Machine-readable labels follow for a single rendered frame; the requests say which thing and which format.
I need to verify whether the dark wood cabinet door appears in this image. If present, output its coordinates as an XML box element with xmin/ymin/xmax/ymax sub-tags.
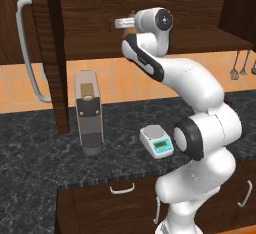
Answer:
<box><xmin>0</xmin><ymin>0</ymin><xmax>44</xmax><ymax>66</ymax></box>
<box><xmin>25</xmin><ymin>0</ymin><xmax>71</xmax><ymax>136</ymax></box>

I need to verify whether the grey coffee machine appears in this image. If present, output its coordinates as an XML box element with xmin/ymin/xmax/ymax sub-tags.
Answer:
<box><xmin>73</xmin><ymin>70</ymin><xmax>105</xmax><ymax>157</ymax></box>

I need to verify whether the grey drawer handle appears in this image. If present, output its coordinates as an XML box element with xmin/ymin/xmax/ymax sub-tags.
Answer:
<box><xmin>109</xmin><ymin>182</ymin><xmax>136</xmax><ymax>195</ymax></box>

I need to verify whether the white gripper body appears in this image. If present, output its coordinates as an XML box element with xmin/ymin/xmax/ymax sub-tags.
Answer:
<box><xmin>114</xmin><ymin>16</ymin><xmax>136</xmax><ymax>30</ymax></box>

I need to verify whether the dark wood wall cabinet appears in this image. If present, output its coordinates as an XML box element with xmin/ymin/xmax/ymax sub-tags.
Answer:
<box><xmin>218</xmin><ymin>0</ymin><xmax>256</xmax><ymax>45</ymax></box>
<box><xmin>53</xmin><ymin>0</ymin><xmax>256</xmax><ymax>61</ymax></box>

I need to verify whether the hanging slotted spatula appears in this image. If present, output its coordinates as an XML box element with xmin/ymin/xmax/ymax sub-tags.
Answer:
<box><xmin>229</xmin><ymin>49</ymin><xmax>242</xmax><ymax>81</ymax></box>

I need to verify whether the white digital scale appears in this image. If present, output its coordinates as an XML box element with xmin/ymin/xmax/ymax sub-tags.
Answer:
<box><xmin>139</xmin><ymin>124</ymin><xmax>175</xmax><ymax>160</ymax></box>

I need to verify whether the dark wood cupboard door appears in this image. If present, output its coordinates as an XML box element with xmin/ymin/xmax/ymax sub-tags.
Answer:
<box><xmin>194</xmin><ymin>159</ymin><xmax>256</xmax><ymax>233</ymax></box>

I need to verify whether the grey cupboard door handle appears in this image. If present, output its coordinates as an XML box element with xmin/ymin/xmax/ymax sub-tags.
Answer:
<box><xmin>236</xmin><ymin>179</ymin><xmax>254</xmax><ymax>209</ymax></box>
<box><xmin>152</xmin><ymin>195</ymin><xmax>162</xmax><ymax>226</ymax></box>

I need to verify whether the long grey cabinet door handle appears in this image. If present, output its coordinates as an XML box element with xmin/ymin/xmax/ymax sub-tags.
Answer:
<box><xmin>15</xmin><ymin>0</ymin><xmax>53</xmax><ymax>104</ymax></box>

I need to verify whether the dark wood drawer front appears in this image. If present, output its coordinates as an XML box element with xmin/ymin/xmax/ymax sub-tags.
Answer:
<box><xmin>71</xmin><ymin>175</ymin><xmax>162</xmax><ymax>234</ymax></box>

